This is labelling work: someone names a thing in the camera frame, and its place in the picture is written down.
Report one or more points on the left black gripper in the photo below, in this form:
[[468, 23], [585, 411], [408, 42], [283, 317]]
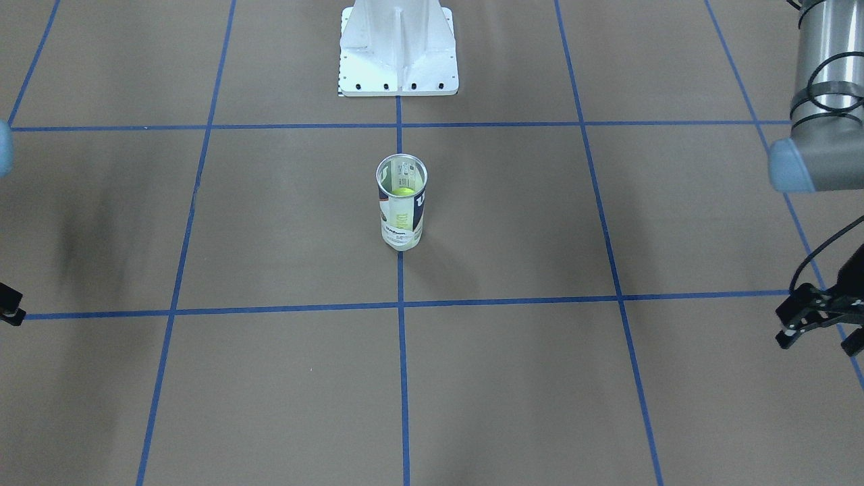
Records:
[[825, 305]]

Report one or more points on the yellow tennis ball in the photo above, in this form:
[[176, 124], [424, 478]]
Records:
[[403, 192], [393, 221]]

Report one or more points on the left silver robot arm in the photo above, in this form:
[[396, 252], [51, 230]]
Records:
[[824, 153]]

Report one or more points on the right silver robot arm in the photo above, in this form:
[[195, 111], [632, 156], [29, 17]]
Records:
[[7, 149]]

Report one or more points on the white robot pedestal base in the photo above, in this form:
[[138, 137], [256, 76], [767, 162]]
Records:
[[397, 49]]

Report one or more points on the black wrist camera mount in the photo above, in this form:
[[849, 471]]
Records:
[[11, 312]]

